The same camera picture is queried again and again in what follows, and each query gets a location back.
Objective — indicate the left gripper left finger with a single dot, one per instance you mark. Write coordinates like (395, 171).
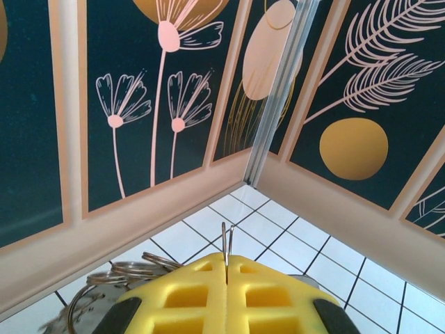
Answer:
(180, 306)

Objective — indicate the metal keyring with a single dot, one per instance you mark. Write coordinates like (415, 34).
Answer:
(104, 276)
(226, 268)
(132, 266)
(71, 309)
(156, 256)

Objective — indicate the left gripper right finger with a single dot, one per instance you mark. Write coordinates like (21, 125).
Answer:
(278, 306)

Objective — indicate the aluminium corner post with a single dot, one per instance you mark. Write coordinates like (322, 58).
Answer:
(278, 104)

